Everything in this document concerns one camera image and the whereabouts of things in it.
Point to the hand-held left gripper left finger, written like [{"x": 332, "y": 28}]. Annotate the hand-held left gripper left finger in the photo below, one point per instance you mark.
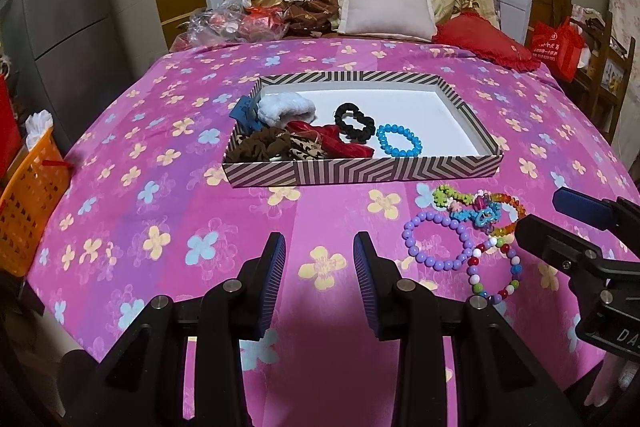
[{"x": 274, "y": 279}]

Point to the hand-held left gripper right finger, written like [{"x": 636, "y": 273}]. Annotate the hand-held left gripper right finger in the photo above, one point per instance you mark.
[{"x": 364, "y": 279}]

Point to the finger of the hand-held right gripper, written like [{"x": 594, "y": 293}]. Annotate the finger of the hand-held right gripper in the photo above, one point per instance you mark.
[
  {"x": 550, "y": 239},
  {"x": 580, "y": 204}
]

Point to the brown scrunchie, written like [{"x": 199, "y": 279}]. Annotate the brown scrunchie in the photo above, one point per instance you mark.
[{"x": 260, "y": 146}]

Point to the leopard print hair bow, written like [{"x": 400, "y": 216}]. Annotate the leopard print hair bow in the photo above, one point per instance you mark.
[{"x": 307, "y": 149}]

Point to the red satin hair bow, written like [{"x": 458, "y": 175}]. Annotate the red satin hair bow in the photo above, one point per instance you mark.
[{"x": 340, "y": 142}]

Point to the black scrunchie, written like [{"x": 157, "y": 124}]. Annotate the black scrunchie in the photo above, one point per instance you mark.
[{"x": 340, "y": 117}]

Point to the striped cardboard box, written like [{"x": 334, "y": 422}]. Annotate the striped cardboard box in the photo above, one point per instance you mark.
[{"x": 430, "y": 117}]

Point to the light blue scrunchie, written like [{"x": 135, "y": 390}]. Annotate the light blue scrunchie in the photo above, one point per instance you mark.
[{"x": 285, "y": 107}]

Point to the wooden chair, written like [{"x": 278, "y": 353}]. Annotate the wooden chair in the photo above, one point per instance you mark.
[{"x": 597, "y": 57}]

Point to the pink floral bedsheet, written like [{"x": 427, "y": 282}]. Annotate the pink floral bedsheet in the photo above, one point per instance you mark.
[{"x": 150, "y": 187}]

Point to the red shopping bag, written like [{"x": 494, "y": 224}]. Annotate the red shopping bag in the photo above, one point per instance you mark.
[{"x": 557, "y": 47}]

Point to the red frilled cushion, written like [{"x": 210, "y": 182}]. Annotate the red frilled cushion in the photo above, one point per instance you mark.
[{"x": 485, "y": 39}]

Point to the red stick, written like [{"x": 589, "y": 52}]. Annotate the red stick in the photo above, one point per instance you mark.
[{"x": 57, "y": 163}]

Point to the orange plastic basket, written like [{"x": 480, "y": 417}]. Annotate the orange plastic basket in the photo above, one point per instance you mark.
[{"x": 30, "y": 207}]

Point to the red wrapped package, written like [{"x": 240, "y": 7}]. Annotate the red wrapped package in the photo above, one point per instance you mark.
[{"x": 260, "y": 24}]

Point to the clear plastic bag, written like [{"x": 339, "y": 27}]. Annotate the clear plastic bag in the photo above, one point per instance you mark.
[{"x": 215, "y": 24}]

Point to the white pillow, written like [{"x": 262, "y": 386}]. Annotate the white pillow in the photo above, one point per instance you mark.
[{"x": 385, "y": 7}]

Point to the white plastic bag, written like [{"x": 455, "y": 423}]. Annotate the white plastic bag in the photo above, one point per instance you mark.
[{"x": 39, "y": 127}]

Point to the red paper bag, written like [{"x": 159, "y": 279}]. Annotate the red paper bag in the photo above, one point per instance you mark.
[{"x": 9, "y": 127}]

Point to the grey refrigerator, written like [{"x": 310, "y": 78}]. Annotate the grey refrigerator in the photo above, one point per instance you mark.
[{"x": 75, "y": 7}]

